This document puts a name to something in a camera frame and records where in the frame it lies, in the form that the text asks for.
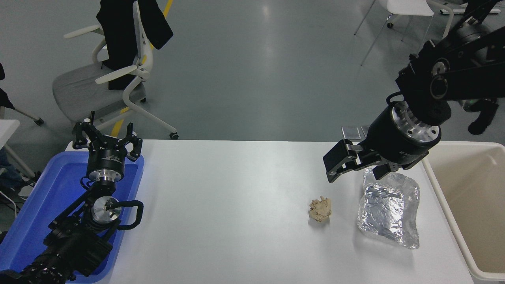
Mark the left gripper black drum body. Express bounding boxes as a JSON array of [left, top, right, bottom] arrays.
[[86, 138, 129, 172]]

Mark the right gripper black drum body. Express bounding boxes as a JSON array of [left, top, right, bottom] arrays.
[[362, 105, 431, 171]]

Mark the silver foil plate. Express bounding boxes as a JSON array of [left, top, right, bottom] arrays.
[[357, 167, 421, 250]]

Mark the crumpled tan paper ball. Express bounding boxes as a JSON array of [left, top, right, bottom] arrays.
[[309, 196, 332, 223]]

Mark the blue plastic tray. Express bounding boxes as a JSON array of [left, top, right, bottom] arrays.
[[0, 151, 145, 284]]

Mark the black chair base with caster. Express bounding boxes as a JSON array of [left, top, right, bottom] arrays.
[[9, 106, 45, 127]]

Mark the small white table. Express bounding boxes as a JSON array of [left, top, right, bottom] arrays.
[[0, 120, 37, 180]]

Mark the large pale plastic bin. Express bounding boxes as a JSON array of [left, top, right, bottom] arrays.
[[421, 141, 505, 284]]

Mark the person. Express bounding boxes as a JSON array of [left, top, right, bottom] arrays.
[[0, 63, 16, 111]]

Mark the black jacket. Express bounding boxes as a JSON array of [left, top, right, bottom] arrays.
[[96, 0, 174, 92]]

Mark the white plastic chair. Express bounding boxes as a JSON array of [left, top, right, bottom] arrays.
[[354, 0, 435, 66]]

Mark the grey office chair white frame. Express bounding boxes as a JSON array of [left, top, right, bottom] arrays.
[[52, 0, 180, 140]]

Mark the white furniture frame with caster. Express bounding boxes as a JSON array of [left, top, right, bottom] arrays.
[[428, 0, 467, 40]]

